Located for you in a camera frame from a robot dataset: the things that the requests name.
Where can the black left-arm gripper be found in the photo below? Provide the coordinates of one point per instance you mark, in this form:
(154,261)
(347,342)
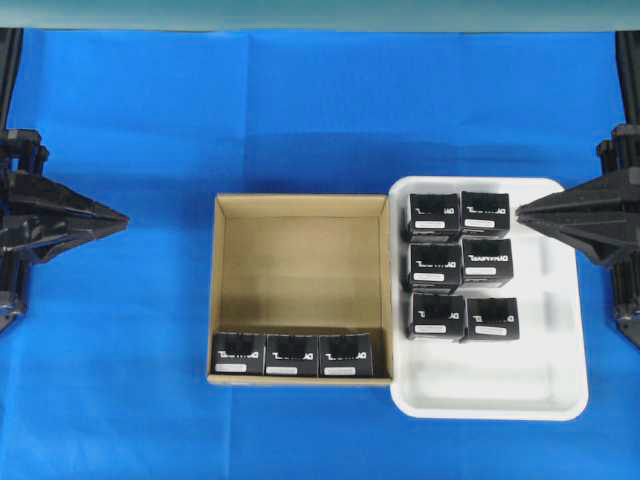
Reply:
(27,198)

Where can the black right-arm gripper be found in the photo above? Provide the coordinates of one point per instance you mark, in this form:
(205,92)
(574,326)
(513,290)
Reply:
(603,242)

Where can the black box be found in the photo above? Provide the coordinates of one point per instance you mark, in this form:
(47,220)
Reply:
(237,353)
(345,355)
(291,355)

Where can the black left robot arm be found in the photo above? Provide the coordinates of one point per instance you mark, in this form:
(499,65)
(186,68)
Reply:
(15,274)

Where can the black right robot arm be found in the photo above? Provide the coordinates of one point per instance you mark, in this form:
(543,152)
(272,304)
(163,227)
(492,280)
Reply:
(625,275)

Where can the black box tray top right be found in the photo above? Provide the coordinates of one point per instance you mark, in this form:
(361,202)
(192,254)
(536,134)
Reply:
(484,214)

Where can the black box tray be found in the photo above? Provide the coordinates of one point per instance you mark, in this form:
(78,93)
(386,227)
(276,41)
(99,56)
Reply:
(484,214)
(436,317)
(486,263)
(434,268)
(492,319)
(433,218)

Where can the black box tray middle right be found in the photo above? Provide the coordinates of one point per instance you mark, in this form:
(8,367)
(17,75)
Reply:
(486,263)

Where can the black box tray bottom right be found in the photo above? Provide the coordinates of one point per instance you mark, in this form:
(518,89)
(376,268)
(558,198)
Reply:
(492,319)

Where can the black box tray top left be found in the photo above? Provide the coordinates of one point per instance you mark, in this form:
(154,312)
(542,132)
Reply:
(433,218)

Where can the black box tray middle left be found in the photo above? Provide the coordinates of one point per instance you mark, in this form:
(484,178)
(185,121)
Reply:
(434,268)

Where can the black box tray bottom left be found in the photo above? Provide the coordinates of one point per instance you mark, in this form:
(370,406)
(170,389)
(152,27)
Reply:
(436,317)

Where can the open cardboard box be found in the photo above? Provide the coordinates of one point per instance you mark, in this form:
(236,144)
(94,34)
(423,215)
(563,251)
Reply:
(302,265)

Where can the white plastic tray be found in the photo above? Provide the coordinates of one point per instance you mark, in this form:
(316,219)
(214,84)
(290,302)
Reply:
(540,376)

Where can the blue table cloth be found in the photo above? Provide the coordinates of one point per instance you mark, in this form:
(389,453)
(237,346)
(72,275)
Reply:
(104,378)

